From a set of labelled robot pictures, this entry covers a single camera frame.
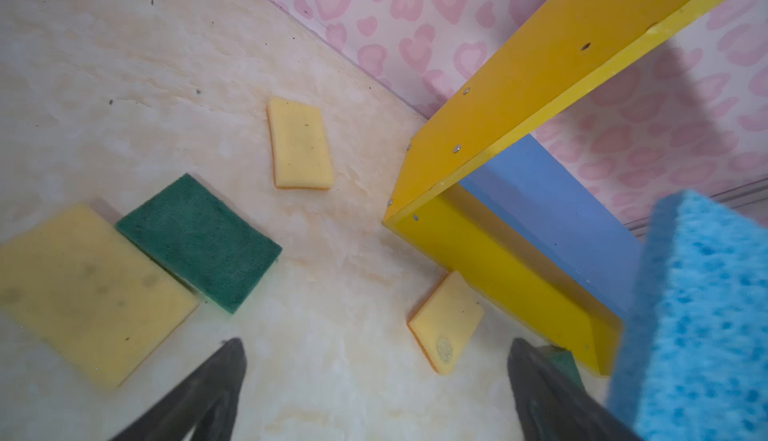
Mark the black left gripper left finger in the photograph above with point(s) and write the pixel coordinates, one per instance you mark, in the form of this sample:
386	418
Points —
201	407

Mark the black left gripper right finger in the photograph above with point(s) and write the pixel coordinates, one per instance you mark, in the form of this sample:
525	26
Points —
550	406

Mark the yellow sponge shelf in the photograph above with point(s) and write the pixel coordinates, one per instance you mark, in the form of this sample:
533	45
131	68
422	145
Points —
445	322
301	156

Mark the blue sponge floor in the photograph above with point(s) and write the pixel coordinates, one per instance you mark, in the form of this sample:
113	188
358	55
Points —
693	358

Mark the yellow wooden shelf unit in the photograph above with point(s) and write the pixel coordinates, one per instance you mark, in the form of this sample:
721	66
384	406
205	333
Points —
536	180

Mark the yellow sponge near shelf left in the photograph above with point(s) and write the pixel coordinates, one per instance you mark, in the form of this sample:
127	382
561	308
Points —
301	156

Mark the green scouring pad centre right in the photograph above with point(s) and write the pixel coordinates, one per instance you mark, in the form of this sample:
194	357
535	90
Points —
564	361

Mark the green scouring pad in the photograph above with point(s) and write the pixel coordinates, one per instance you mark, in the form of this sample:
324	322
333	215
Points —
564	361
198	239

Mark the green scouring pad left upper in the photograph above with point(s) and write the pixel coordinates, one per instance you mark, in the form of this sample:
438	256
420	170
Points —
198	239

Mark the yellow sponge left floor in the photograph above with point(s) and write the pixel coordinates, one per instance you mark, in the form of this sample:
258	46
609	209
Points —
92	295

